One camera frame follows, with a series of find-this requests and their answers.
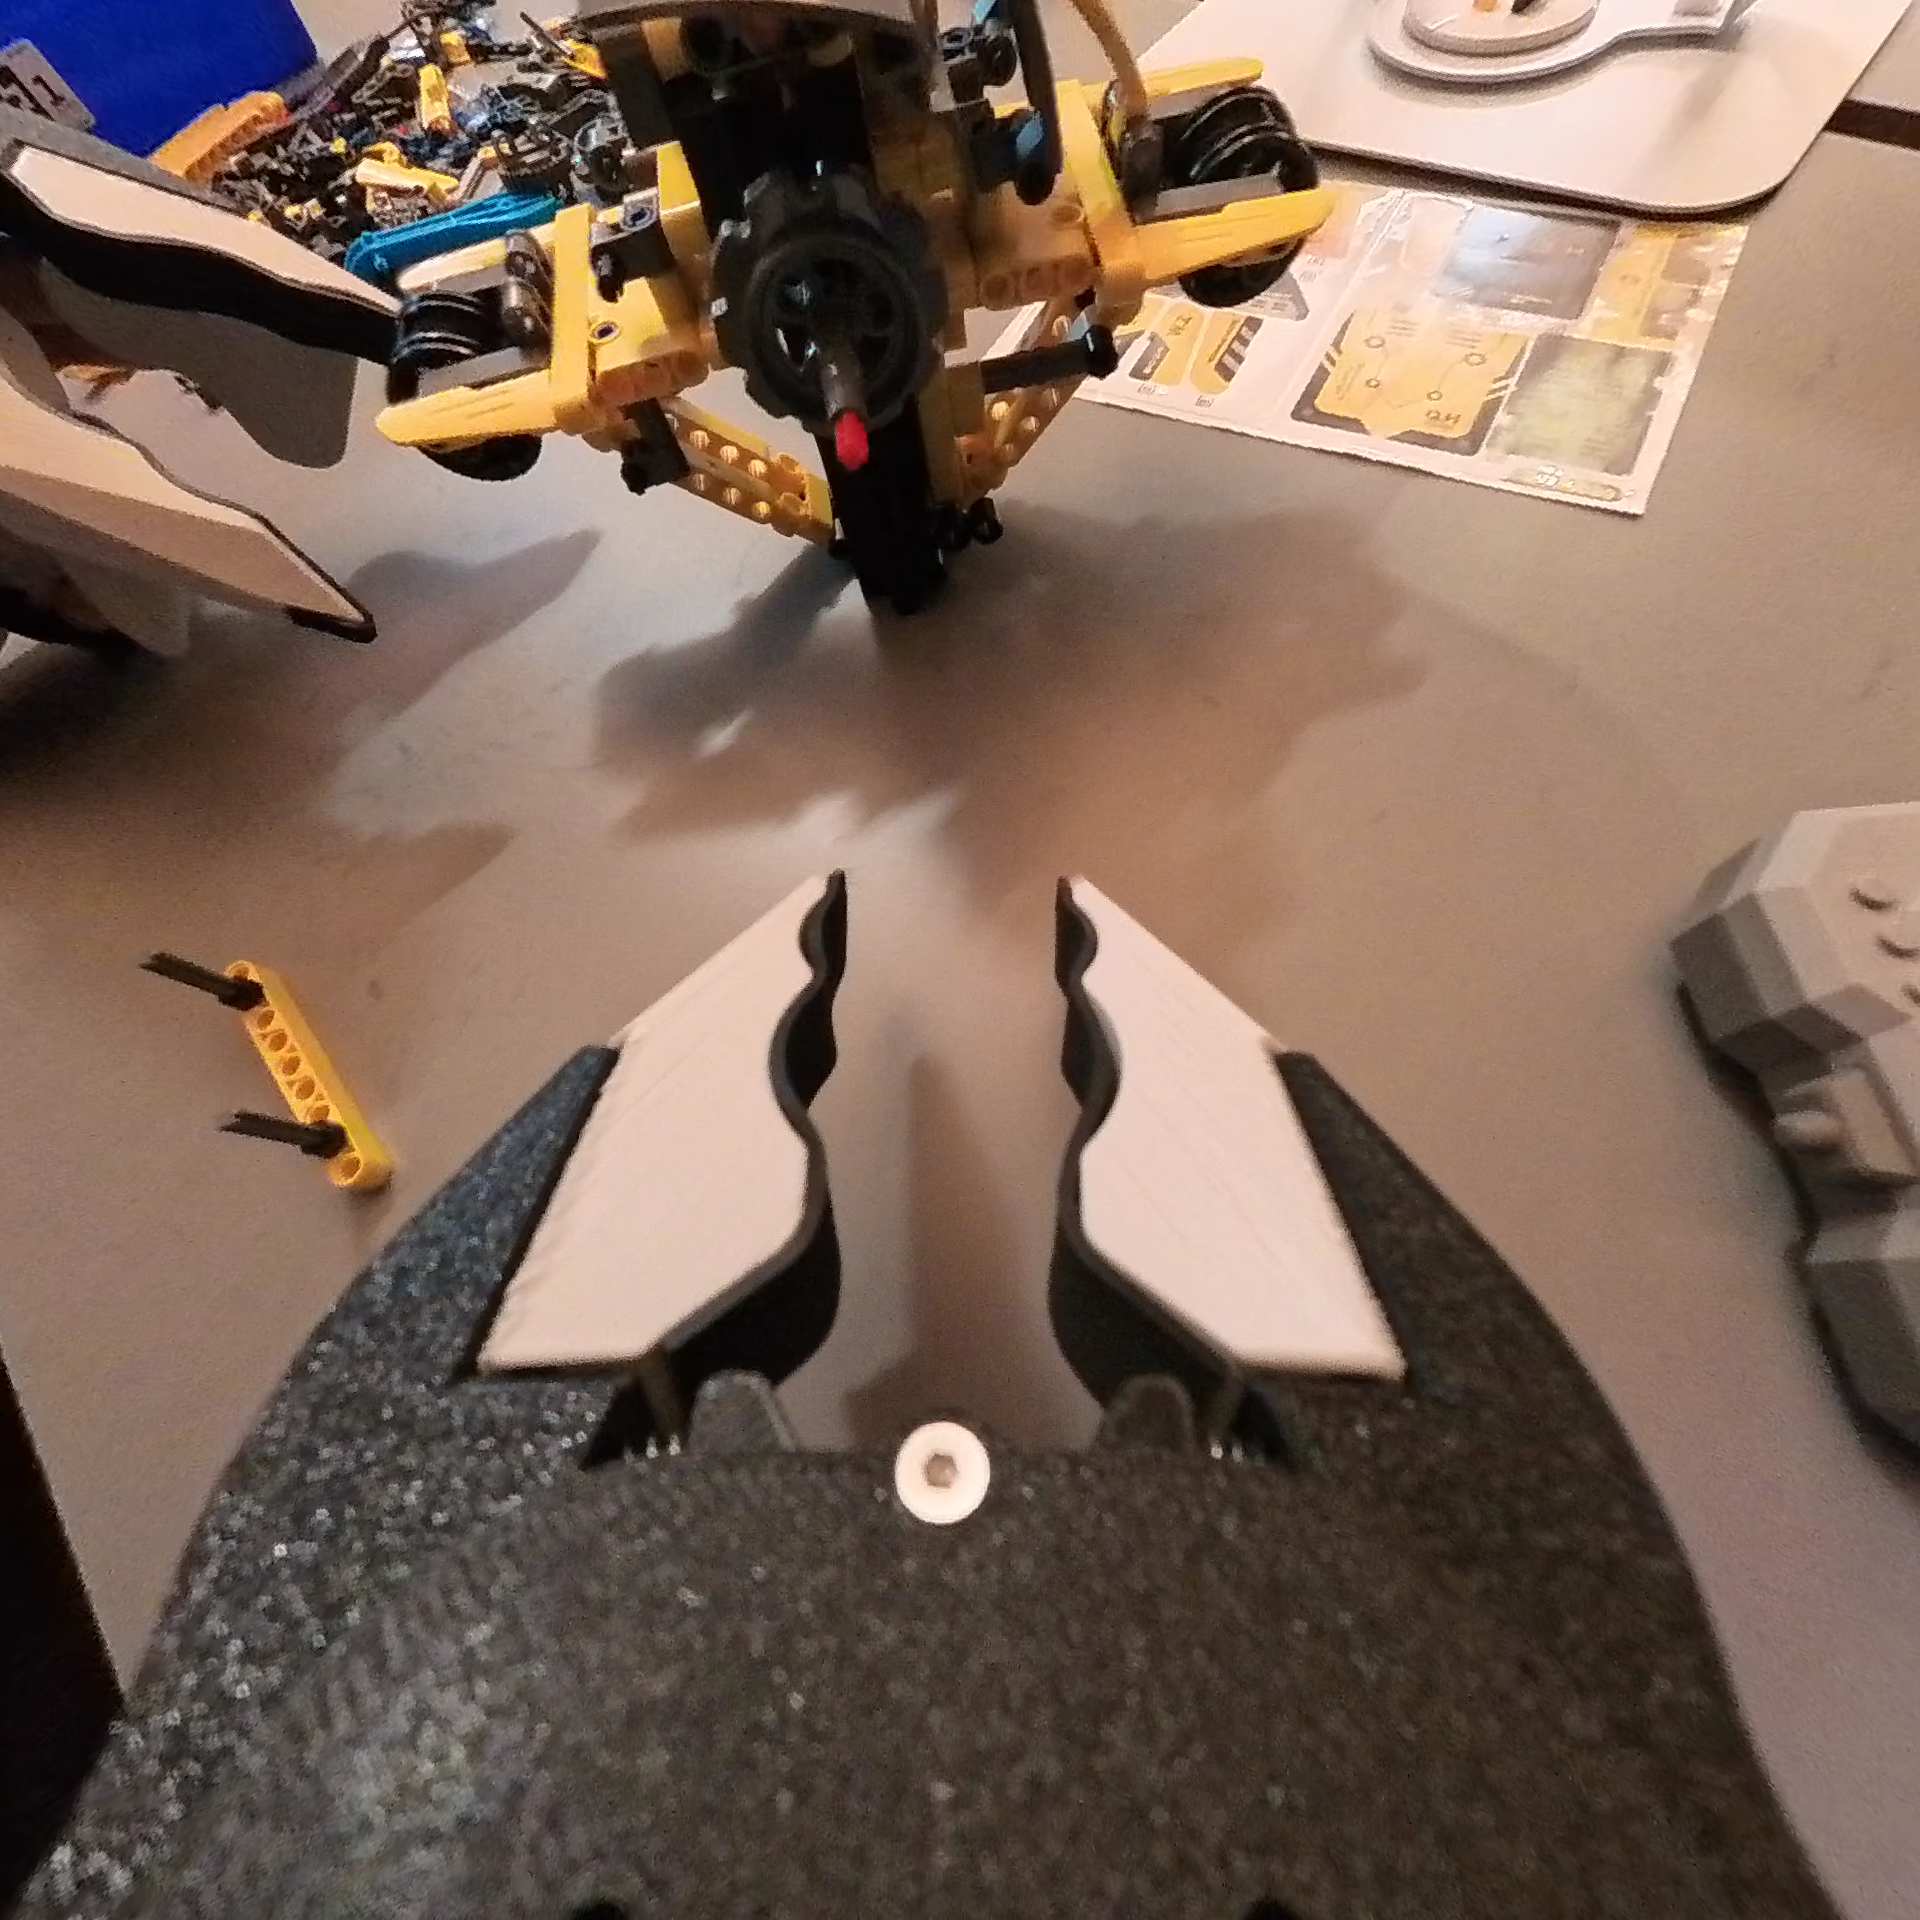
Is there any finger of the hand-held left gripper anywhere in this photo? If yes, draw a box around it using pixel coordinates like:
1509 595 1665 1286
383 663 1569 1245
0 138 409 467
0 306 379 663

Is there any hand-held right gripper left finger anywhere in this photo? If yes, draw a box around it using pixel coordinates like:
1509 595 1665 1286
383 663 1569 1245
473 870 849 1466

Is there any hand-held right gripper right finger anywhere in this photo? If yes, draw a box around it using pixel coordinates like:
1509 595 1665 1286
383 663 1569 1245
1049 876 1407 1455

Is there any yellow black toy brick model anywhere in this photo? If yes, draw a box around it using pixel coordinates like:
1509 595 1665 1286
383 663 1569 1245
374 0 1336 620

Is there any blue plastic bin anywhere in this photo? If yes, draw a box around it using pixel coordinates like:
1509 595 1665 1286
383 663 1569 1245
0 0 325 167

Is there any pile of toy brick parts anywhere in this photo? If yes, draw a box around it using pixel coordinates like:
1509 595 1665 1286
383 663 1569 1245
151 0 633 278

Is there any yellow beam with black pins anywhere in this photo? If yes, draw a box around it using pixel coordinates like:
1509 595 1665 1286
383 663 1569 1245
140 948 395 1194

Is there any grey toy remote controller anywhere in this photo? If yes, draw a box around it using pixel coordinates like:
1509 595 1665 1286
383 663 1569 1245
1669 803 1920 1449

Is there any yellow black sticker sheet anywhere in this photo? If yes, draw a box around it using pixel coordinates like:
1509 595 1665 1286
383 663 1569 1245
1072 180 1753 515

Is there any light grey board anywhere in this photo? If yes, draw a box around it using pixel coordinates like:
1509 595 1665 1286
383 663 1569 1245
1131 0 1912 214

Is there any white plastic stand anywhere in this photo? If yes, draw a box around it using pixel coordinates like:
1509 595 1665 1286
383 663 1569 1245
1364 0 1727 79

